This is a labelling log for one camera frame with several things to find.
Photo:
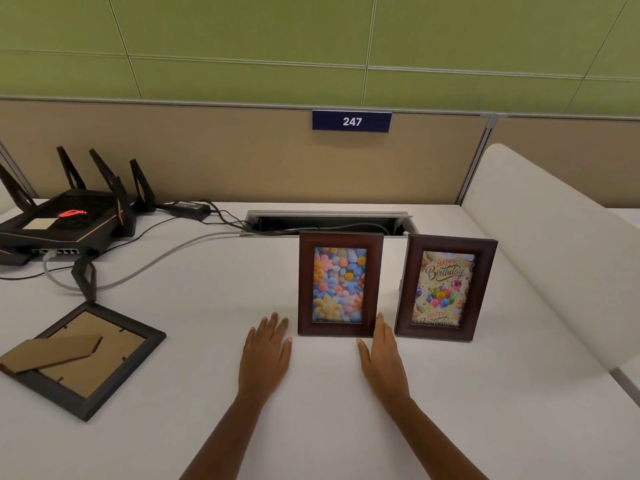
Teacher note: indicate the person's left hand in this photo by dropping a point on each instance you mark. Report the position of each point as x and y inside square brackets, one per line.
[262, 359]

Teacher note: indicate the person's right hand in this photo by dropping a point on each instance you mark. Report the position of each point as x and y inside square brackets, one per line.
[382, 364]

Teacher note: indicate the person's right thumb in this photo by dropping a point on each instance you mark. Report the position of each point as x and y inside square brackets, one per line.
[362, 350]

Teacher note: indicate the person's left thumb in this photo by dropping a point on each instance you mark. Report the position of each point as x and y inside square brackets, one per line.
[288, 347]

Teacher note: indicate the person's left middle finger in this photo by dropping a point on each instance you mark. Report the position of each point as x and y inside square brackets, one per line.
[272, 329]

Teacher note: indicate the person's left little finger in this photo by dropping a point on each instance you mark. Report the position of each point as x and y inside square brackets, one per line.
[249, 340]

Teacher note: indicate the person's right forearm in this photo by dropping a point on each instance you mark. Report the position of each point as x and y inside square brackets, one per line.
[432, 439]

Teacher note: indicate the person's left forearm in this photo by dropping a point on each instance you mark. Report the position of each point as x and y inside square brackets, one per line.
[225, 437]

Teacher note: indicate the black power adapter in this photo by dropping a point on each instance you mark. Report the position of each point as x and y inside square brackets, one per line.
[191, 209]

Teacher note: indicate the beige partition panel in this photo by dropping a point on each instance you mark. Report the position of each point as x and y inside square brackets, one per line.
[240, 154]
[565, 159]

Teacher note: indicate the white curved desk divider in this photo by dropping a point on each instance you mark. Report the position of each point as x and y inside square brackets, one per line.
[545, 264]

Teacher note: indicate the black router with antennas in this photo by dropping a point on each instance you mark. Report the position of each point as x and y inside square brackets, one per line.
[70, 219]

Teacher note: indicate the blue number sign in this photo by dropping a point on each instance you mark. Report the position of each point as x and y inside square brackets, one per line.
[351, 120]

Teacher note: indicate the brown frame with flower picture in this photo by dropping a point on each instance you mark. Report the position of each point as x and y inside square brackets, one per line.
[340, 284]

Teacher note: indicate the brown frame with birthday card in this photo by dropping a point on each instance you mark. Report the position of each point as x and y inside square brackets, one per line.
[445, 289]

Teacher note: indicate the black picture frame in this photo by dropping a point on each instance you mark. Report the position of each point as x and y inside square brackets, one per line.
[125, 339]

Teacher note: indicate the cardboard frame stand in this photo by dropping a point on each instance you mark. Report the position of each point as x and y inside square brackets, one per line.
[50, 352]

